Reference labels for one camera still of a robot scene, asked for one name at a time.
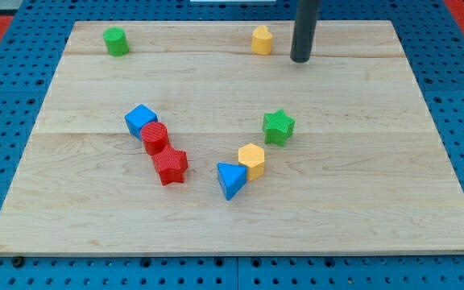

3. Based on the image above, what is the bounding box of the green star block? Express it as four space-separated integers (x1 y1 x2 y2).
263 109 296 147

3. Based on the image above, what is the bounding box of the red star block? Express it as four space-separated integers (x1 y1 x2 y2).
151 145 189 186

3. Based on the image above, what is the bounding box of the yellow heart block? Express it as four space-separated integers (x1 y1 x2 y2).
251 25 273 56

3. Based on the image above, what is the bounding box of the yellow hexagon block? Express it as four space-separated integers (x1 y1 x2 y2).
238 143 265 181

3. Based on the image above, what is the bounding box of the blue triangle block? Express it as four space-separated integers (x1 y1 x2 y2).
217 163 247 201

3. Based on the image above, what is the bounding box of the light wooden board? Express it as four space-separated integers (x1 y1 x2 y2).
0 20 464 257

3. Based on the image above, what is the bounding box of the red cylinder block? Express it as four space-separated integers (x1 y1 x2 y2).
140 122 170 155

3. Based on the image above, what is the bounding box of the blue cube block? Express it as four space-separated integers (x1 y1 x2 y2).
124 104 158 140

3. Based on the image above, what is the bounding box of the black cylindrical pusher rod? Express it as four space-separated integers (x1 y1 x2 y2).
290 0 321 63

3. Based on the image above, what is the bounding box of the green cylinder block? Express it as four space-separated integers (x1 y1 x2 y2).
102 27 130 56

